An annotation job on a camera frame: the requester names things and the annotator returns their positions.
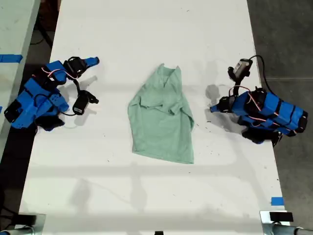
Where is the pale grey side table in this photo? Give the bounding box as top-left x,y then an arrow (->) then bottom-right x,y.
0,0 -> 42,152

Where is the blue tape rectangle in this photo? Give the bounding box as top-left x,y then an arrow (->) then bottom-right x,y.
270,196 -> 285,206

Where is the black camera stalk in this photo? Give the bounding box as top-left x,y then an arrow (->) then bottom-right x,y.
232,76 -> 245,98
73,78 -> 83,93

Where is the black floor cable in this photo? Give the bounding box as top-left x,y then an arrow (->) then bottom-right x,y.
30,23 -> 54,47

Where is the pale green T-shirt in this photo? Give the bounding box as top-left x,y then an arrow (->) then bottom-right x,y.
127,63 -> 195,165

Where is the black and grey camera box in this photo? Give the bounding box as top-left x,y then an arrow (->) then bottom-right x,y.
227,58 -> 253,81

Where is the red and white wire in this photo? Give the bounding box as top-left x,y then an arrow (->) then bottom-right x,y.
228,85 -> 264,112
41,66 -> 79,81

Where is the long blue tape strip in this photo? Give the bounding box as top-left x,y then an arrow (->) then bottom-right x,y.
0,54 -> 24,63

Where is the silver clamp with black block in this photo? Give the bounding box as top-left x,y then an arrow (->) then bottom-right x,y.
260,211 -> 294,235
17,213 -> 46,235

